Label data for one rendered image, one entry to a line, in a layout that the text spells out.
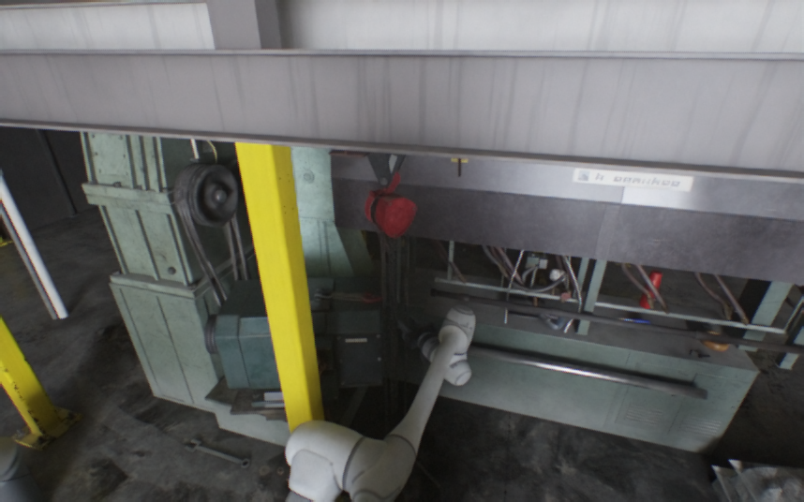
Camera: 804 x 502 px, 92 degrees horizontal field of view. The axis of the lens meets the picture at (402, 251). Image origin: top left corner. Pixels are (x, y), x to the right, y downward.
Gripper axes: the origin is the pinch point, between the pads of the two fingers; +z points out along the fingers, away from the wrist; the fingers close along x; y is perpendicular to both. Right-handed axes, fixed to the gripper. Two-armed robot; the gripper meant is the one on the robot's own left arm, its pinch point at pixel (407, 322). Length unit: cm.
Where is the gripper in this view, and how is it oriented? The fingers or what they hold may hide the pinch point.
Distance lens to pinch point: 171.6
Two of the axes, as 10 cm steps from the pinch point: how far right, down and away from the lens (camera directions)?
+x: -8.5, 2.4, -4.8
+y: 0.0, -8.9, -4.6
